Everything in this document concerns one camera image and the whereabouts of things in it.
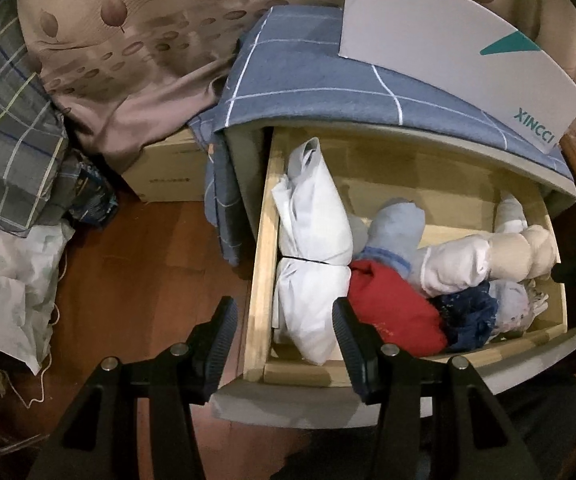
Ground beige leaf print bedsheet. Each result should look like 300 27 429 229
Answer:
17 0 576 171

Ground dark blue patterned bag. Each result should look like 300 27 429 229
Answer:
64 150 119 229

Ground blue checked cover cloth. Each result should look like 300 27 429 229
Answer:
189 6 573 266

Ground grey plaid blanket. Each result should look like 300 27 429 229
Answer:
0 0 81 236

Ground beige ribbed garment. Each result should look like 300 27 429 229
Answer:
487 224 558 282

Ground white plastic bag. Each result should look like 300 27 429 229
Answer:
0 221 74 374

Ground cardboard box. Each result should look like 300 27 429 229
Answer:
122 128 207 203

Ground light blue underwear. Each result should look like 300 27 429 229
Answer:
355 198 425 280

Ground white pink floral underwear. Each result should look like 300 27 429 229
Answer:
489 280 549 340

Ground navy floral lace underwear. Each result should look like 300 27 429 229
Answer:
430 281 499 352

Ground white rolled underwear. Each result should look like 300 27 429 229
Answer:
407 235 490 298

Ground pale white garment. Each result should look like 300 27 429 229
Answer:
494 191 528 234

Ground white XINCCI shoe box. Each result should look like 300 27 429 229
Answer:
339 0 576 154

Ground grey underwear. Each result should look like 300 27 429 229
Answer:
347 214 368 257

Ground white string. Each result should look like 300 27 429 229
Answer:
2 253 69 410

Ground large white garment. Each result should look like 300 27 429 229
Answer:
271 138 353 365

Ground wooden top drawer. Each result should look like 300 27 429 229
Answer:
212 127 576 429

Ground red underwear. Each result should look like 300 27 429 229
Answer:
347 260 448 358

